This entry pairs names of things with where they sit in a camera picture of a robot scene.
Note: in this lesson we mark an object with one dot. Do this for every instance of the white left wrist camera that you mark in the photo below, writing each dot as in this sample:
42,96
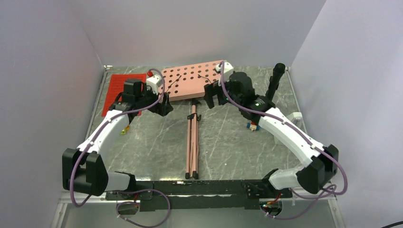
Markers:
154,82

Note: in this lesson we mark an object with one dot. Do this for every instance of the black recorder on round base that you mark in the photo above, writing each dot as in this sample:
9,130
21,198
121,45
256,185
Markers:
278,72

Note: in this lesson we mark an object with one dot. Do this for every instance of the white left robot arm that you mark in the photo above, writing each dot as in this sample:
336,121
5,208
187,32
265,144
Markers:
83,168

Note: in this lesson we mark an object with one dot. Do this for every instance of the red blue toy block car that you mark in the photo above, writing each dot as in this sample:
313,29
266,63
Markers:
252,126

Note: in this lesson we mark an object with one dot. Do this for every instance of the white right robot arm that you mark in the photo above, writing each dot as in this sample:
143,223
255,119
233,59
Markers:
317,162

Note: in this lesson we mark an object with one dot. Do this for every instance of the yellow green orange toy block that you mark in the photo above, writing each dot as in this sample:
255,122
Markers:
125,130

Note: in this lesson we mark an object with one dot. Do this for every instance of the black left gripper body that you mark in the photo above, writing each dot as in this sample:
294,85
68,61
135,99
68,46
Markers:
148,98

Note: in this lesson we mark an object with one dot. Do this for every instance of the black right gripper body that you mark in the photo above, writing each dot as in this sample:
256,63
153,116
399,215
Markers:
218,90

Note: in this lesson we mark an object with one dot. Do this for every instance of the red sheet music page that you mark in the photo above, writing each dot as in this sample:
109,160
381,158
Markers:
116,85

